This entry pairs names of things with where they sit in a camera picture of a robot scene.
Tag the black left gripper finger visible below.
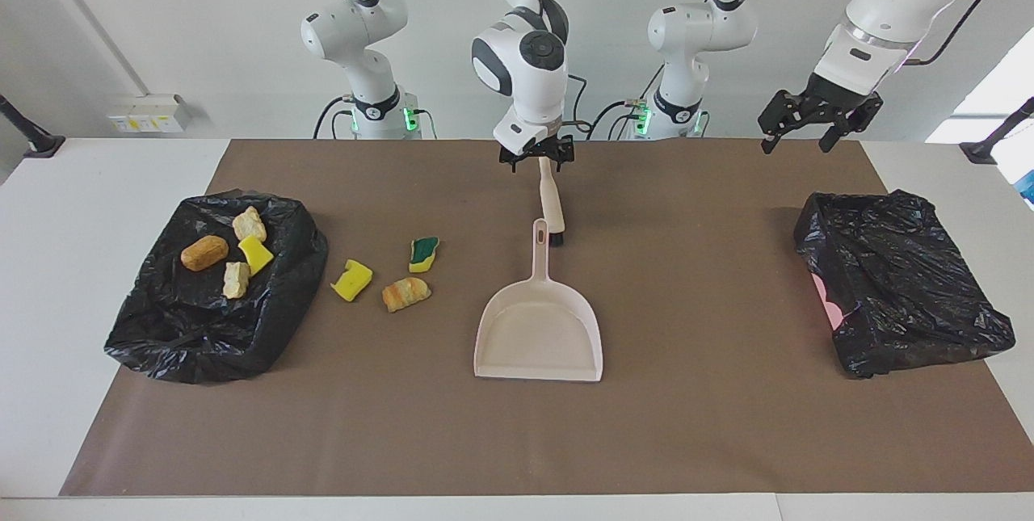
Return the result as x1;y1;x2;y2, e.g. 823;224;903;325
758;89;817;155
818;93;884;154

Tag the beige brush with black bristles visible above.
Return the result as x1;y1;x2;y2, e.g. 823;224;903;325
539;156;565;247

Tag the green topped yellow sponge piece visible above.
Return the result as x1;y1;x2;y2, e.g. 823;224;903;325
408;236;441;274

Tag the toy croissant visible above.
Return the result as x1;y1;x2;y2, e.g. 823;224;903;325
232;206;267;243
222;261;252;300
381;276;432;314

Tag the beige plastic dustpan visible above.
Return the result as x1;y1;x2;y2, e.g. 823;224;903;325
473;218;604;383

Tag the small yellow green sponge piece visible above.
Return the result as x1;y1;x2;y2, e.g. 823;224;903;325
237;236;275;276

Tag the brown oval bread roll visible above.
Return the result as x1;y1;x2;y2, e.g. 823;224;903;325
180;235;229;272

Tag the pink plastic bin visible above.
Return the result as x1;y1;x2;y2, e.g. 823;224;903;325
810;272;845;330

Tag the black plastic trash bag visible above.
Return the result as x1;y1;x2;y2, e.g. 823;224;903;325
103;189;330;385
793;189;1017;380

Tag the black clamp stand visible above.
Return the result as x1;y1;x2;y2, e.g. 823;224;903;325
960;96;1034;166
0;93;66;159

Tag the brown table mat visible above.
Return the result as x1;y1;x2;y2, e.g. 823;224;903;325
61;139;1034;498

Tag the black base cable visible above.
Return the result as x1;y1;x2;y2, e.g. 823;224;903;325
587;99;649;141
313;97;356;141

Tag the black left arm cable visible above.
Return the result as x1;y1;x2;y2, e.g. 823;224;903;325
905;0;1017;67

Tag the white wall socket box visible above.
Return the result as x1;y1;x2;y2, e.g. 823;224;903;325
108;94;191;134

